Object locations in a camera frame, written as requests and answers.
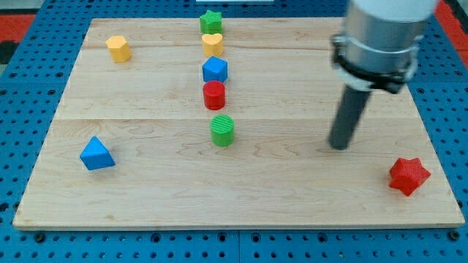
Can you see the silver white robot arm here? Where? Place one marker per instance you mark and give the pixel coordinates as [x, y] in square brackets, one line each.
[378, 44]

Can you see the green star block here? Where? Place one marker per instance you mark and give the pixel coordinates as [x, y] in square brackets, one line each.
[211, 22]

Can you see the red star block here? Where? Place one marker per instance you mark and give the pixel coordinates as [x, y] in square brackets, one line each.
[407, 175]

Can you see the green cylinder block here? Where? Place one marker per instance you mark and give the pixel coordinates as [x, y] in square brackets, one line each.
[222, 130]

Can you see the red cylinder block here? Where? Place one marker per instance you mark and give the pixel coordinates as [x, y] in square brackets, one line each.
[214, 95]

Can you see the blue cube block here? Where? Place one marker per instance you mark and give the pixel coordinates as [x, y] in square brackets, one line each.
[215, 69]

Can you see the light wooden board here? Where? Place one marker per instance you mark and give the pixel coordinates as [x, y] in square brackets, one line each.
[279, 173]

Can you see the yellow heart block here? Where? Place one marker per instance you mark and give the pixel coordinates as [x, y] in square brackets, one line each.
[212, 44]

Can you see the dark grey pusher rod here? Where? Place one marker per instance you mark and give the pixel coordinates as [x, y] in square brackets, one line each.
[348, 115]

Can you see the yellow hexagon block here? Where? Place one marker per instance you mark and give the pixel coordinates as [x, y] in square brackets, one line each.
[119, 49]

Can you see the blue triangle block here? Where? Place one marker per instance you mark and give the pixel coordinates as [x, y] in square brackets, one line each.
[96, 156]

